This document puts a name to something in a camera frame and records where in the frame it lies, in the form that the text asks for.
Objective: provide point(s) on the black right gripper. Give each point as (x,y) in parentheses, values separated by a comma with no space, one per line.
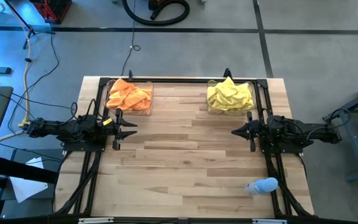
(259,129)

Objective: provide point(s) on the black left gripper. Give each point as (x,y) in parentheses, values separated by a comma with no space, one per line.
(117,129)

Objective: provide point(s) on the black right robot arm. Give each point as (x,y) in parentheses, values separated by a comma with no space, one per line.
(294,130)

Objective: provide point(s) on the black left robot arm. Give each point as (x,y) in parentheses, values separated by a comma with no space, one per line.
(73,130)

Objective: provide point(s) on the clear plastic bin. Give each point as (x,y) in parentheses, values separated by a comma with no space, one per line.
(228,113)
(145,112)

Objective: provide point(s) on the black clamp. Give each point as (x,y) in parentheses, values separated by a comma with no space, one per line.
(227,74)
(130,74)

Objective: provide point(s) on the light blue plastic bottle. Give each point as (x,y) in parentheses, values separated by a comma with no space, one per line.
(264,186)

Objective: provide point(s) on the white paper sheet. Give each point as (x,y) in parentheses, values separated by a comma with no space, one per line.
(26,186)

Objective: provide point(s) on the black desk base beam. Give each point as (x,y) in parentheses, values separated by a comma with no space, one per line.
(17,169)

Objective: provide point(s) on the black tripod stand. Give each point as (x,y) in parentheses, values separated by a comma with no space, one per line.
(33,31)

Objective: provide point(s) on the red black tool case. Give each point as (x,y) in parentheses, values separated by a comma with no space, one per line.
(51,9)

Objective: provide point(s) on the black aluminium table frame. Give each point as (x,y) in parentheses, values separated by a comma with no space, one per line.
(262,83)

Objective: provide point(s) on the white metal bracket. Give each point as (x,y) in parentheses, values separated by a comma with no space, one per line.
(272,221)
(95,220)

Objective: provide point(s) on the grey metal cart frame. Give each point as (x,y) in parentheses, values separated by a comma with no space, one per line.
(353,104)

